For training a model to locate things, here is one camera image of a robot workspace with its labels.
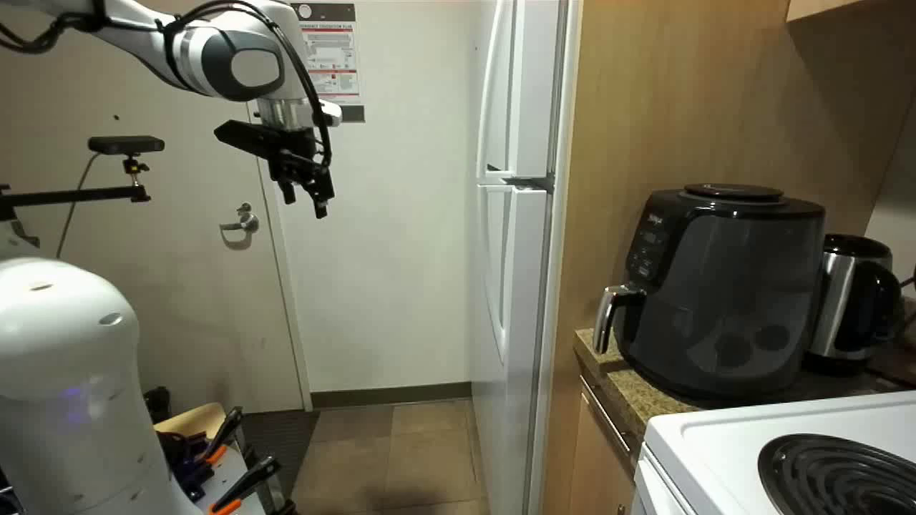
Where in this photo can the black air fryer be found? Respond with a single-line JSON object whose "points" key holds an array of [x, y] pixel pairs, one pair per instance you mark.
{"points": [[725, 295]]}

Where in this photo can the wooden side panel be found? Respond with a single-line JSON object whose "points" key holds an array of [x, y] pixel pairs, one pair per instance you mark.
{"points": [[668, 94]]}

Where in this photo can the wooden base cabinet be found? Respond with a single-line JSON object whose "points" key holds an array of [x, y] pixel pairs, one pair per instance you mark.
{"points": [[592, 475]]}

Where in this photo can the black orange clamp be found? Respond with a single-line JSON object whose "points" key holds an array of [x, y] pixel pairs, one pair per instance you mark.
{"points": [[220, 432], [248, 482]]}

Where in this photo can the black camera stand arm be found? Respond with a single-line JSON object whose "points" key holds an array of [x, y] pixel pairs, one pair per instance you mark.
{"points": [[77, 196]]}

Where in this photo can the speckled granite countertop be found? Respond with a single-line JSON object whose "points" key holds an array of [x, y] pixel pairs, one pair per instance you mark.
{"points": [[631, 395]]}

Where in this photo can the white electric stove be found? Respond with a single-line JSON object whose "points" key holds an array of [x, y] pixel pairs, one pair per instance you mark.
{"points": [[706, 458]]}

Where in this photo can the tan wooden board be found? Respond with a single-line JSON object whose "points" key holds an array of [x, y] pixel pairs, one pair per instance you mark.
{"points": [[190, 418]]}

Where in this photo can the white room door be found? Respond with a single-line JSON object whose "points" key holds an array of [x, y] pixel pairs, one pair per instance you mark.
{"points": [[190, 305]]}

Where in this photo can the large black coil burner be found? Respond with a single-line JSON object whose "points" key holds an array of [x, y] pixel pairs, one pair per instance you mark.
{"points": [[840, 475]]}

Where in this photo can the wooden upper cabinet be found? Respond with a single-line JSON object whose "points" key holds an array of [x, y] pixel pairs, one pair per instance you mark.
{"points": [[831, 6]]}

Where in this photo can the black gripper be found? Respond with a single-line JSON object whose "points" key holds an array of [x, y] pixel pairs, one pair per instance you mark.
{"points": [[304, 162]]}

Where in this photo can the white red paper notice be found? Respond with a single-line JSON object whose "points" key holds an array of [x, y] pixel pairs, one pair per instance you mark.
{"points": [[344, 57]]}

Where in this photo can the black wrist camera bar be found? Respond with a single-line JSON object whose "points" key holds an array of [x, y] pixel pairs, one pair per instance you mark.
{"points": [[251, 134]]}

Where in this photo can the white fridge main door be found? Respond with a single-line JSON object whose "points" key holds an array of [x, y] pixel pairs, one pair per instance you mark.
{"points": [[520, 332]]}

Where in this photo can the black camera on stand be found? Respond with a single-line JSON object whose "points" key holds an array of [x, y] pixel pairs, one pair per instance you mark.
{"points": [[128, 144]]}

